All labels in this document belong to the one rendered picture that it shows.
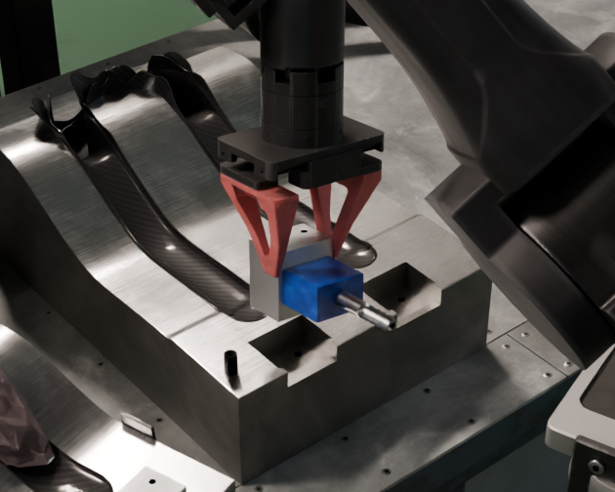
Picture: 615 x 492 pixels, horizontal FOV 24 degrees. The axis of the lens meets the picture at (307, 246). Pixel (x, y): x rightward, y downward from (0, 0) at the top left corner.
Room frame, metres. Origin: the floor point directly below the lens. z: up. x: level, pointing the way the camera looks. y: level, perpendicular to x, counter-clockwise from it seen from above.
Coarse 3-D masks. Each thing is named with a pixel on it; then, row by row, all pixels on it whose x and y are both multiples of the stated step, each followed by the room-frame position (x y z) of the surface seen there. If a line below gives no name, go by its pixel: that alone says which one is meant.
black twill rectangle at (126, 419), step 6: (120, 414) 0.77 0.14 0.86; (126, 414) 0.77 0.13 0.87; (126, 420) 0.77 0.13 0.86; (132, 420) 0.76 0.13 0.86; (138, 420) 0.76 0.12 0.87; (132, 426) 0.76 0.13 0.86; (138, 426) 0.76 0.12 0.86; (144, 426) 0.76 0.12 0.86; (150, 426) 0.76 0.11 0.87; (144, 432) 0.76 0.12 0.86; (150, 432) 0.75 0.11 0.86
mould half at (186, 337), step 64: (192, 64) 1.17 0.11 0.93; (0, 128) 1.06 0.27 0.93; (128, 128) 1.06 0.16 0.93; (0, 192) 1.03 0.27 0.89; (64, 192) 0.98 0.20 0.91; (192, 192) 1.02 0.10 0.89; (0, 256) 1.04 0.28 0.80; (64, 256) 0.95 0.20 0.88; (128, 256) 0.94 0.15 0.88; (384, 256) 0.93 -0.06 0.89; (448, 256) 0.93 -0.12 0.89; (128, 320) 0.87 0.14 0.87; (192, 320) 0.85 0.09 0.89; (448, 320) 0.89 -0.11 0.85; (192, 384) 0.80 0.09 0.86; (256, 384) 0.77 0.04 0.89; (320, 384) 0.81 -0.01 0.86; (384, 384) 0.85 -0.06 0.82; (256, 448) 0.77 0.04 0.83
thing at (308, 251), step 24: (312, 240) 0.83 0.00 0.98; (288, 264) 0.81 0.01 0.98; (312, 264) 0.81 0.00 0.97; (336, 264) 0.81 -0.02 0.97; (264, 288) 0.81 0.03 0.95; (288, 288) 0.79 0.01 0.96; (312, 288) 0.77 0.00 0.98; (336, 288) 0.78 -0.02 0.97; (360, 288) 0.79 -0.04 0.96; (264, 312) 0.80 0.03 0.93; (288, 312) 0.80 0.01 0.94; (312, 312) 0.77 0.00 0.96; (336, 312) 0.78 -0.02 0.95; (360, 312) 0.76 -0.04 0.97; (384, 312) 0.75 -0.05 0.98
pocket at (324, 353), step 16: (304, 320) 0.85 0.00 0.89; (272, 336) 0.84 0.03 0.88; (288, 336) 0.84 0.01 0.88; (304, 336) 0.85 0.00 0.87; (320, 336) 0.84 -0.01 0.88; (272, 352) 0.83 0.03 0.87; (288, 352) 0.84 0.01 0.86; (304, 352) 0.84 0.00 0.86; (320, 352) 0.84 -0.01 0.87; (336, 352) 0.82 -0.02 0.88; (288, 368) 0.82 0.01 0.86; (304, 368) 0.82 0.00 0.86; (320, 368) 0.81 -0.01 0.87; (288, 384) 0.79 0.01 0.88
